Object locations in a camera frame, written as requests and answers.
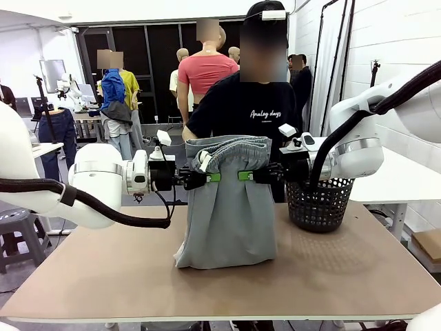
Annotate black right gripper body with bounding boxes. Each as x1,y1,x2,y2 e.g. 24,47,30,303
283,157,311,183

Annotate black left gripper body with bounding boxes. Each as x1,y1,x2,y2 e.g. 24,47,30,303
148,159,181,192

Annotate grey training pants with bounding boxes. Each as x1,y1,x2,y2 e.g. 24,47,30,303
173,135,278,270

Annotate black perforated plastic basket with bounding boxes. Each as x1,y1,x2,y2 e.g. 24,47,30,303
285,177,356,232

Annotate person in black t-shirt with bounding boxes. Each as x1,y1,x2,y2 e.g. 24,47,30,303
182,0,299,204

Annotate background person in black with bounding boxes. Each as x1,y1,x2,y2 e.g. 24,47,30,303
288,54,313,121

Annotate mannequin with yellow shirt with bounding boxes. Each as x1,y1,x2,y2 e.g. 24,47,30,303
120,68,144,149

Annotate mannequin with blue jacket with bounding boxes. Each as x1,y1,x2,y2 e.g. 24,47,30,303
99,50,134,159

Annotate white side table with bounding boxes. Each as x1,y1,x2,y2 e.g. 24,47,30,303
349,146,441,242

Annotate mannequin with red top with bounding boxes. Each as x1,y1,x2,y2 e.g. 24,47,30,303
177,19,240,122

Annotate mannequin with blue jeans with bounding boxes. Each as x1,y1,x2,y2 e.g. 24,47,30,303
37,107,77,182

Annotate white work table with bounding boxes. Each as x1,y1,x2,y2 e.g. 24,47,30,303
32,142,65,163

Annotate bald mannequin cream shirt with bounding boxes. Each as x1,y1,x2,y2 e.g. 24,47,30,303
169,48,190,121

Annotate small white background robot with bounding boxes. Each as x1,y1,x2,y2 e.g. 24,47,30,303
56,72,83,113

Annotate short black tripod head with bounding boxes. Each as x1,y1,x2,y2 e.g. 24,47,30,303
370,60,382,87

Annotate tall black tripod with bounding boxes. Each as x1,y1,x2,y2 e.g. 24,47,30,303
32,74,59,144

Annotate brown cardboard box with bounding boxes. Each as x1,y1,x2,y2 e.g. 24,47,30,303
411,229,441,266

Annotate grey plastic stool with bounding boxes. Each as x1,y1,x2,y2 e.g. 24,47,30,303
0,208,52,275

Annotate black cap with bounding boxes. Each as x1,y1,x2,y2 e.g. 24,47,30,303
246,0,287,20

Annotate person in dark maroon clothes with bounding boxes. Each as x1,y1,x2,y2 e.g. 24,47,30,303
0,86,17,112

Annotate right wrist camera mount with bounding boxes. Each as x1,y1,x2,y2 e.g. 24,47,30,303
279,136,315,159

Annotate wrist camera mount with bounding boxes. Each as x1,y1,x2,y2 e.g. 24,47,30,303
279,136,315,159
150,146,175,161

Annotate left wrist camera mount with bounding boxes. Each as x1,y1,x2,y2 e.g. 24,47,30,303
150,146,175,161

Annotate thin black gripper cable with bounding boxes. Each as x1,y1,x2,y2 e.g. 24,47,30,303
153,182,177,221

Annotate right arm black sleeved cable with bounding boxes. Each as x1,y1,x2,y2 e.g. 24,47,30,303
309,59,441,190

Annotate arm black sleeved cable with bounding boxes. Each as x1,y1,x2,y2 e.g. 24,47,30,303
0,177,172,229
309,59,441,190

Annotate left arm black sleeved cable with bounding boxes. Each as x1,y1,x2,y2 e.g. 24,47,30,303
0,177,172,229

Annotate curved black wall pipe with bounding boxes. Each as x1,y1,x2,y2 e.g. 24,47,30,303
308,0,339,118

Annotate straight black wall pipe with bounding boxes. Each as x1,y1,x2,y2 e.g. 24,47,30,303
343,0,356,81
328,0,349,100

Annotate grey wall-mounted board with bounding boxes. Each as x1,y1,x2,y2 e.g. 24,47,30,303
39,59,66,94

